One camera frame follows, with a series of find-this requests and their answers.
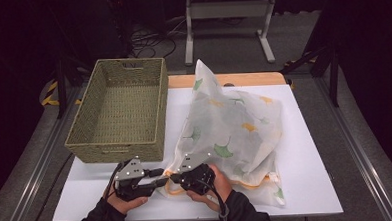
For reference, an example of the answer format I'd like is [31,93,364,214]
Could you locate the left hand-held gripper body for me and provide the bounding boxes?
[111,155,156,203]

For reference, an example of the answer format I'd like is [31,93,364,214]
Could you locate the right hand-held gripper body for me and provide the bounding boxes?
[176,151,218,197]

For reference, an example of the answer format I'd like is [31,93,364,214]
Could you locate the white leaf print laundry bag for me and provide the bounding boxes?
[153,55,288,213]

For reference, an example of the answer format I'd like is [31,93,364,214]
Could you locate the green woven basket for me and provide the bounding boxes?
[61,56,173,166]

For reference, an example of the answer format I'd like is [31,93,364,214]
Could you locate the person's right hand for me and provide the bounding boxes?
[184,162,234,215]

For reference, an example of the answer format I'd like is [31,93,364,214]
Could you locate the person's left hand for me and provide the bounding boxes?
[102,184,149,217]

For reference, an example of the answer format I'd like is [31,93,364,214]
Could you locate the black stand with striped tape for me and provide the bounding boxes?
[38,57,95,120]

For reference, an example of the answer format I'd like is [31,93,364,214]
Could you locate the white board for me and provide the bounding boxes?
[46,80,345,221]

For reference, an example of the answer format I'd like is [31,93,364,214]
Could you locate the white metal stand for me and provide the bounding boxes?
[181,0,280,68]

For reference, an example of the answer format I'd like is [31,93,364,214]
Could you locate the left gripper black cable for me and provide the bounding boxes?
[104,161,127,201]

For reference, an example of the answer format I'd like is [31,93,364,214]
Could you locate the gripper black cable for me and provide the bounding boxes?
[104,161,127,201]
[198,177,231,221]

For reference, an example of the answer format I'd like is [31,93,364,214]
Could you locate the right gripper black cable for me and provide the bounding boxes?
[198,177,231,221]

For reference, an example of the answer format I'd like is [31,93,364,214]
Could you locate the aluminium rail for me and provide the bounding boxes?
[0,85,91,221]
[313,73,392,221]

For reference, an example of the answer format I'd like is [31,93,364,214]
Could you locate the black floor cables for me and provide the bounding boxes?
[126,17,190,60]

